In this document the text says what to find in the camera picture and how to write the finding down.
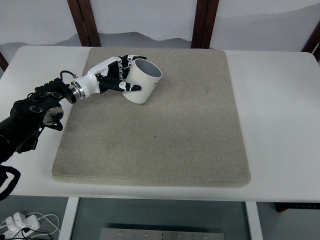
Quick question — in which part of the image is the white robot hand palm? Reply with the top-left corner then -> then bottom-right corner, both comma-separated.
74,56 -> 118,98

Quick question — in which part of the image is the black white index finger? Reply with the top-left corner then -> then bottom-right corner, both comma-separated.
107,67 -> 130,80

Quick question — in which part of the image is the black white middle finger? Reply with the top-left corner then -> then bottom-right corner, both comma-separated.
108,61 -> 133,70

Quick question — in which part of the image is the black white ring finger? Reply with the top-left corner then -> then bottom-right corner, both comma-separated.
116,55 -> 140,66

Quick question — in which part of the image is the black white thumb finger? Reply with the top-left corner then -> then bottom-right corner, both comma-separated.
98,76 -> 142,93

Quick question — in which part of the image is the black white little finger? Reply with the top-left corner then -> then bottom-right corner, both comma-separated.
127,54 -> 147,62

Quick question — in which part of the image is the white ribbed cup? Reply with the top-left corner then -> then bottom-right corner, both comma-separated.
122,59 -> 163,104

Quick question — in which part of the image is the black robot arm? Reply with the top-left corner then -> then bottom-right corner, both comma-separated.
0,54 -> 145,162

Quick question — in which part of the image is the grey felt mat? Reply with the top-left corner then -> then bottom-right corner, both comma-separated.
52,47 -> 251,187

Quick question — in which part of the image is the white table leg left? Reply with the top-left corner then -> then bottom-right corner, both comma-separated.
58,197 -> 80,240

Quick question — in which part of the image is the white table leg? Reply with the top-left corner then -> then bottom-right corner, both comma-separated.
245,201 -> 263,240
58,197 -> 80,240

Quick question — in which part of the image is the white power strip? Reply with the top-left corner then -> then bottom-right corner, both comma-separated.
0,212 -> 41,240

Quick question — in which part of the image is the white table leg right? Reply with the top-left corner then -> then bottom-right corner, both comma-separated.
245,201 -> 263,240

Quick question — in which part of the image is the dark wooden furniture foot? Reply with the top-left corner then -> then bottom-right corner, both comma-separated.
274,202 -> 320,213

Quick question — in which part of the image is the brown wooden screen frame left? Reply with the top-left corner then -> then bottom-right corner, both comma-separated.
67,0 -> 101,47

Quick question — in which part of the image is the brown wooden screen frame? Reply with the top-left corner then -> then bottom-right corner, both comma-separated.
67,0 -> 101,47
191,0 -> 219,49
301,22 -> 320,63

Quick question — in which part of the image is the brown wooden screen frame middle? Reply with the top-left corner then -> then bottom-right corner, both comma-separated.
191,0 -> 219,49

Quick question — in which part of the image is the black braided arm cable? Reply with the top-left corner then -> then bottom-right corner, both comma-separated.
0,163 -> 21,202

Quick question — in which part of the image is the white power cable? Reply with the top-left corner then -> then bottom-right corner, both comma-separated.
24,212 -> 61,236

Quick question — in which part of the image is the metal base plate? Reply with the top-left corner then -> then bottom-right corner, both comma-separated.
99,228 -> 225,240

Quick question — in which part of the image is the black floor cable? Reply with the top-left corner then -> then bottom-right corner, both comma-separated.
0,226 -> 55,240

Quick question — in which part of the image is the brown wooden screen frame right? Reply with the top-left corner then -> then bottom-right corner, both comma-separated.
301,22 -> 320,63

